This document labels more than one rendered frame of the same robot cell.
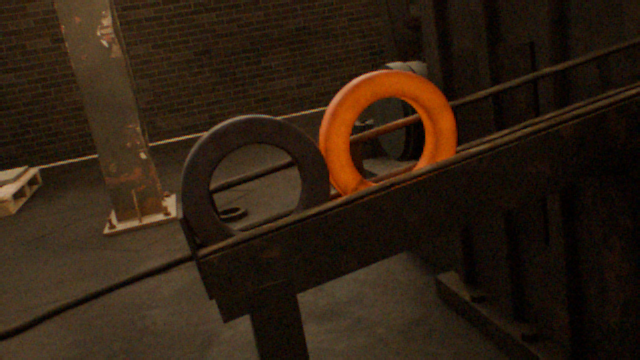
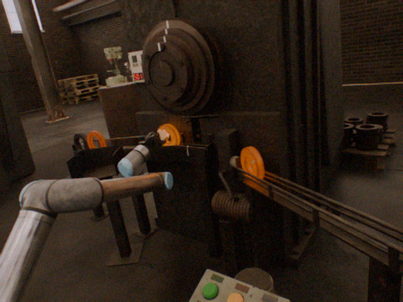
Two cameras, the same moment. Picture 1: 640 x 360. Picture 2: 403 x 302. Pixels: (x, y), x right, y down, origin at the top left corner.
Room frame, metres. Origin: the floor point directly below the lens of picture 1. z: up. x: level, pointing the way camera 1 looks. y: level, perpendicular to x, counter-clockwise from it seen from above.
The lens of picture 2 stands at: (-0.05, -2.24, 1.20)
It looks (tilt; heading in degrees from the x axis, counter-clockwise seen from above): 19 degrees down; 51
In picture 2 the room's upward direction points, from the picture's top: 8 degrees counter-clockwise
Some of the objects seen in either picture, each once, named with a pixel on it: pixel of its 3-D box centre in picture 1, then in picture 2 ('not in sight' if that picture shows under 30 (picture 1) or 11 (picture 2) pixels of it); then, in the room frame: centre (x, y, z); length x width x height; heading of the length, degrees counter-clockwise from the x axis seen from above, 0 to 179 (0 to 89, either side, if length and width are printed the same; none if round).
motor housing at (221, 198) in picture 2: not in sight; (240, 241); (0.84, -1.33, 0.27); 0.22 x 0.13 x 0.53; 103
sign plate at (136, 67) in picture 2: not in sight; (146, 66); (0.93, -0.62, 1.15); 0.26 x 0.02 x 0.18; 103
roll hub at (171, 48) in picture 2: not in sight; (166, 72); (0.80, -1.00, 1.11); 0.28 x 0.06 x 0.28; 103
